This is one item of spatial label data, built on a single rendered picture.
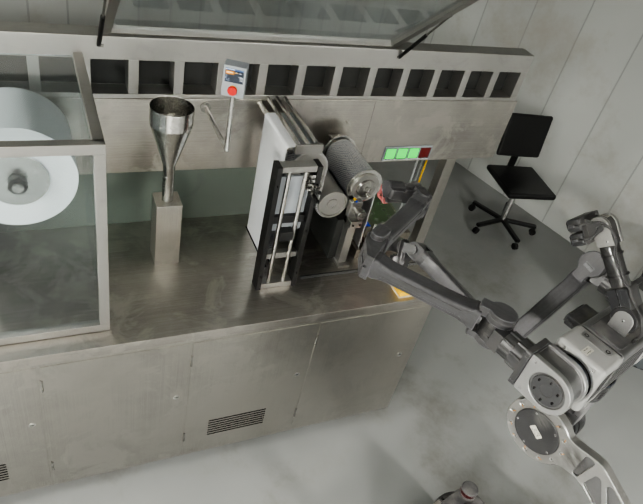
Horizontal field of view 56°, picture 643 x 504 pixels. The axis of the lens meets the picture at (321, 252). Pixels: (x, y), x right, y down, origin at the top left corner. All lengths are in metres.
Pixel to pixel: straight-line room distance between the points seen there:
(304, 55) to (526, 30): 2.89
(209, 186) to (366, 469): 1.48
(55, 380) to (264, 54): 1.32
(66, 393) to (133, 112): 0.99
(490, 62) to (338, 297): 1.20
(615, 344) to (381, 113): 1.41
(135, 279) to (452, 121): 1.52
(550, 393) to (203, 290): 1.27
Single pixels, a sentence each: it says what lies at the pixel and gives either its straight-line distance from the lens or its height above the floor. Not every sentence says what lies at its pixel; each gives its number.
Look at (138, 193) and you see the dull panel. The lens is 2.46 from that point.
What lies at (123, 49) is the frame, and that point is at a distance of 2.17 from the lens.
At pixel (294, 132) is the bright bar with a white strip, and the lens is 2.18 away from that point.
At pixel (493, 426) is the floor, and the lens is 3.40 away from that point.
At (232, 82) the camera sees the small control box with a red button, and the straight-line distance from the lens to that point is 1.93.
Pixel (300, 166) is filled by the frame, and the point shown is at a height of 1.44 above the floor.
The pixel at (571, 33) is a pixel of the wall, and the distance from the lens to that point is 4.82.
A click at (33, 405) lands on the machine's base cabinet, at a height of 0.63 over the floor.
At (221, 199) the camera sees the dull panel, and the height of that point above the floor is 0.99.
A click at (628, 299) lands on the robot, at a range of 1.65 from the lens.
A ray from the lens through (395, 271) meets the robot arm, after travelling 1.59.
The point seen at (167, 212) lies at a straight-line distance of 2.19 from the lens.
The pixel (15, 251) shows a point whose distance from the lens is 1.87.
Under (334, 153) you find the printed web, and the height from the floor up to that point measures 1.28.
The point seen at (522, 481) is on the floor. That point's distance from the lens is 3.28.
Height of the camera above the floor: 2.46
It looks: 38 degrees down
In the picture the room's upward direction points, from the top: 15 degrees clockwise
